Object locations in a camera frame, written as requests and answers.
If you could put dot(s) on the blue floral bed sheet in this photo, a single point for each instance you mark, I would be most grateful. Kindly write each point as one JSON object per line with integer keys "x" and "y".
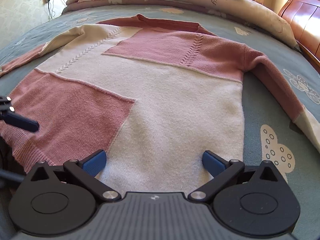
{"x": 260, "y": 107}

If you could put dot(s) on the pink and cream knit sweater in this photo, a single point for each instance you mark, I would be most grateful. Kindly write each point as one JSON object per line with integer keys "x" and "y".
{"x": 154, "y": 93}

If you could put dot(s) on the orange wooden headboard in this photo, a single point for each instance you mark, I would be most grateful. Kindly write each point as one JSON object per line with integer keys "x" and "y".
{"x": 303, "y": 17}

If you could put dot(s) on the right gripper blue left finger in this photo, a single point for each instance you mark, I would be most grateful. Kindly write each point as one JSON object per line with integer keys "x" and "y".
{"x": 83, "y": 172}

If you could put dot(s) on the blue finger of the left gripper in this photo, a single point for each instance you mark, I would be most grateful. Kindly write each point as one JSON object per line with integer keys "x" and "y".
{"x": 10, "y": 117}

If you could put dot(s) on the cream floral folded quilt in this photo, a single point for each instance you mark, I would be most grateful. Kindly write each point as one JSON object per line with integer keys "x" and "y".
{"x": 247, "y": 11}

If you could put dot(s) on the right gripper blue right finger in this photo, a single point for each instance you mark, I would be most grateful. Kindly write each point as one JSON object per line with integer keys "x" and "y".
{"x": 224, "y": 173}

